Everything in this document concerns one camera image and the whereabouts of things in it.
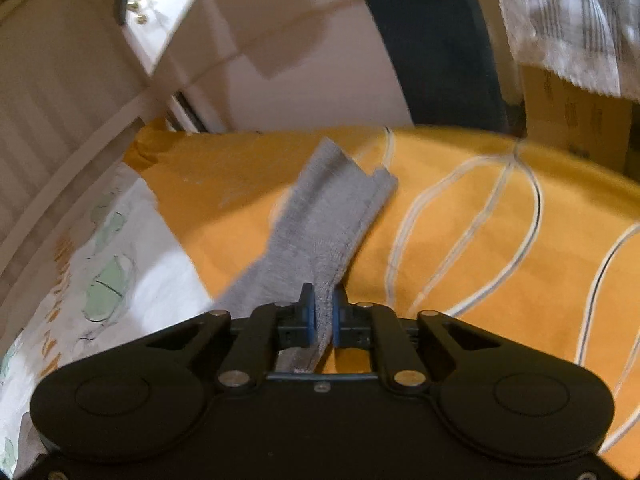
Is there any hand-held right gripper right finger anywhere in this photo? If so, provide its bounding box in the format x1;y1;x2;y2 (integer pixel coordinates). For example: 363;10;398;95
331;287;502;394

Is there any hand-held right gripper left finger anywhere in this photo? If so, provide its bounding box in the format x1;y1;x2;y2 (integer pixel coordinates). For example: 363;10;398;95
145;283;319;394

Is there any grey knit garment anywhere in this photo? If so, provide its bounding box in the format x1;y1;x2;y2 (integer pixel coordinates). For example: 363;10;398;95
215;137;400;374

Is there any orange bedsheet with white lines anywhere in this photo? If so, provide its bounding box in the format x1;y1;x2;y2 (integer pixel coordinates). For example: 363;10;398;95
122;117;640;480

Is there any white sheet with green prints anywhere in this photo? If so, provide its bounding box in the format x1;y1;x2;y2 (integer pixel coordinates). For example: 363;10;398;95
0;162;221;480

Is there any white wardrobe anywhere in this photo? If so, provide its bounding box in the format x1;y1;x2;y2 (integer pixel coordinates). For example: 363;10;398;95
115;0;416;133

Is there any dark blue panel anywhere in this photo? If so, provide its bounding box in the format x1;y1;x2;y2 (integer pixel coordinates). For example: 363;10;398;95
364;0;512;135

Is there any cardboard box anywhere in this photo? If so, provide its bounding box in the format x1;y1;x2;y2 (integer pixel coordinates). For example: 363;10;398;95
519;62;637;173

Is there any white lace cloth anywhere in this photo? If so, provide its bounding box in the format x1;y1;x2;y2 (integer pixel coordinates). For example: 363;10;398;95
487;0;623;97

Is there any grey plaid cloth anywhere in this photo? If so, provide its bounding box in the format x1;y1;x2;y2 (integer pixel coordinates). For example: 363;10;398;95
520;0;640;61

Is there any bed frame rail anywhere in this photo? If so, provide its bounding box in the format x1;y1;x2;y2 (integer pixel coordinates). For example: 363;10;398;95
0;77;173;311

